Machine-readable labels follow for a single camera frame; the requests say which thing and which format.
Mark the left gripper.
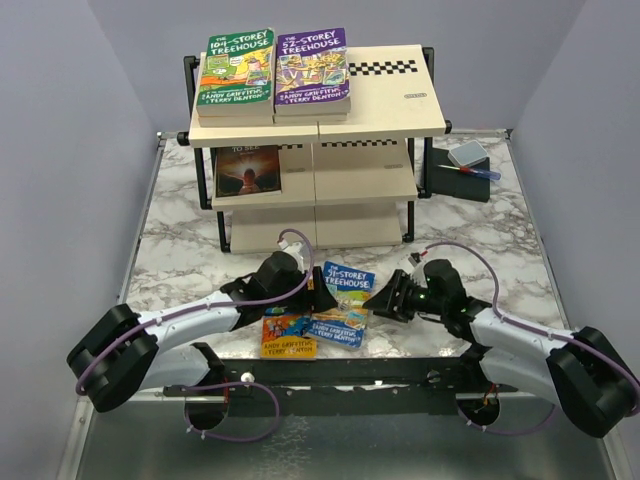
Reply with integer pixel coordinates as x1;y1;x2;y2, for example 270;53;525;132
266;267;338;314

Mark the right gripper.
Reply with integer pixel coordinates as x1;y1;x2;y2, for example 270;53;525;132
363;268;447;323

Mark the blue 91-Storey Treehouse book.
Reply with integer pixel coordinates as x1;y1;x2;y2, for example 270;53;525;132
307;261;375;349

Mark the dark Three Days To See book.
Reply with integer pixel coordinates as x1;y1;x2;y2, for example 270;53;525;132
215;145;282;198

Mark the purple 117-Storey Treehouse book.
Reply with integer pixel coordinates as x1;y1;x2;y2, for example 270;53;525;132
273;113;349;125

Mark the lilac Treehouse book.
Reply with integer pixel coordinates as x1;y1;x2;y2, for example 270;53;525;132
274;27;351;116

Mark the green 104-Storey Treehouse book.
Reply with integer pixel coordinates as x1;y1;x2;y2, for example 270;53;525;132
195;28;275;117

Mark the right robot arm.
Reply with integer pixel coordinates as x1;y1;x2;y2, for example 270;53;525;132
364;259;639;438

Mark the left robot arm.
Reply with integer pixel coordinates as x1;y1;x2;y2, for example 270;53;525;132
66;251;337;413

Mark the yellow 130-Storey Treehouse book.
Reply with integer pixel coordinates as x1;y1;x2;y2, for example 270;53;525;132
260;307;317;361

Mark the beige three-tier shelf rack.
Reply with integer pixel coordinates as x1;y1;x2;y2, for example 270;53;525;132
178;45;447;254

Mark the black box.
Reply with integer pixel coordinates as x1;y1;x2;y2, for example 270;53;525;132
425;148;491;203

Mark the red blue screwdriver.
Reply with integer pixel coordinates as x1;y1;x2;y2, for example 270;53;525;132
438;165;502;181

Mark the grey small case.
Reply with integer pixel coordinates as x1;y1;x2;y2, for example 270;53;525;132
447;140;489;167

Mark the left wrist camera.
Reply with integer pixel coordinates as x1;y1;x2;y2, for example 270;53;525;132
278;239;308;271

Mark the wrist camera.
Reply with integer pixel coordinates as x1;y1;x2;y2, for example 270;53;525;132
397;252;422;275
278;239;308;271

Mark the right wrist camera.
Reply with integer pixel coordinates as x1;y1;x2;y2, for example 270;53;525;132
397;252;422;275

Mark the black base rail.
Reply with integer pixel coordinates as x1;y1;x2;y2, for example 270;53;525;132
164;355;501;417

